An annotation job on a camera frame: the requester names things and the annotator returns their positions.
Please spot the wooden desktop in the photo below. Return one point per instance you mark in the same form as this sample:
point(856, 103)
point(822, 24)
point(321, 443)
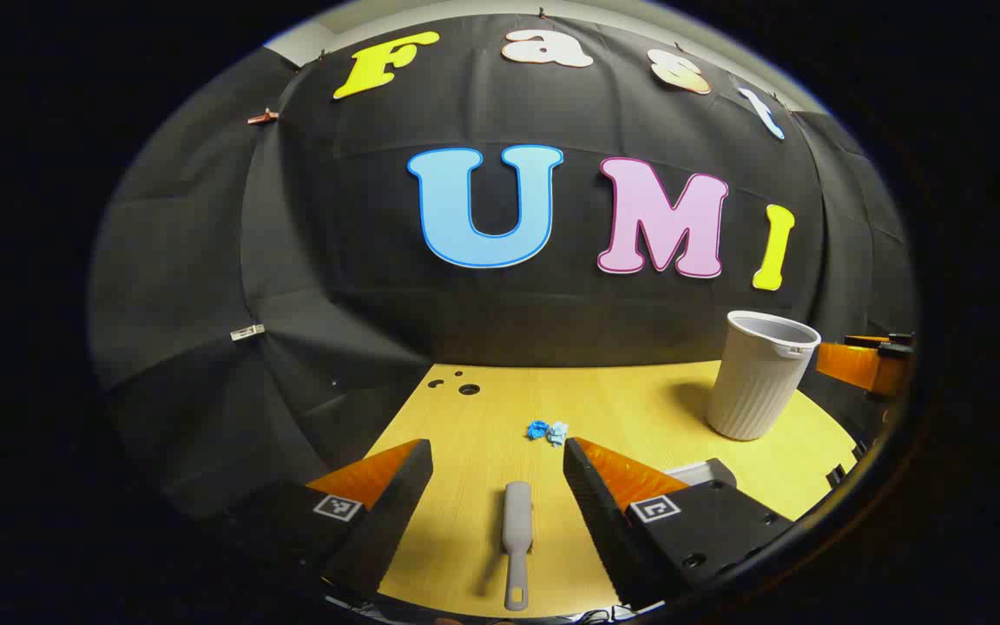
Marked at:
point(483, 434)

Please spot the orange cloth clip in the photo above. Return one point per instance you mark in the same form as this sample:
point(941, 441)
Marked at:
point(263, 117)

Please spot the light blue paper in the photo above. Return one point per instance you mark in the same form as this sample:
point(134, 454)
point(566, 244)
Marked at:
point(558, 432)

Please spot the white ribbed garbage bin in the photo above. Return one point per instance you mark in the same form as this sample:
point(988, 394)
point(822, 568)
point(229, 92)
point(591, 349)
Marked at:
point(760, 382)

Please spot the small black table clamp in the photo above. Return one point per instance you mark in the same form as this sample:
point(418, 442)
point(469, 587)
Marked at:
point(836, 476)

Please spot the white cloth clip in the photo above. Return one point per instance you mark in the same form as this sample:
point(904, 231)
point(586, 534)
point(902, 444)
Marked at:
point(247, 332)

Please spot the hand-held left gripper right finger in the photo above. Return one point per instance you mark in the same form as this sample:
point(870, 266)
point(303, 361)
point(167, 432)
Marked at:
point(595, 521)

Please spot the black backdrop cloth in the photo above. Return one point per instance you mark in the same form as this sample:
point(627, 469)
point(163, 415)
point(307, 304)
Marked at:
point(361, 260)

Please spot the small grey broom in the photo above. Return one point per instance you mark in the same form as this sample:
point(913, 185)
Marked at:
point(517, 521)

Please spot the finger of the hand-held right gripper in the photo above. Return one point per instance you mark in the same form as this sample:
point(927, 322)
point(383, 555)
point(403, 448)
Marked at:
point(856, 365)

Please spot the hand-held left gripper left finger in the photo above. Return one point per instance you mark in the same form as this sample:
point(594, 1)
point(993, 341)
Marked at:
point(387, 521)

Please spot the dark blue paper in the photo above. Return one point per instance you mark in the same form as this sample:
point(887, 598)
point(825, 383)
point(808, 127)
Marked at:
point(537, 430)

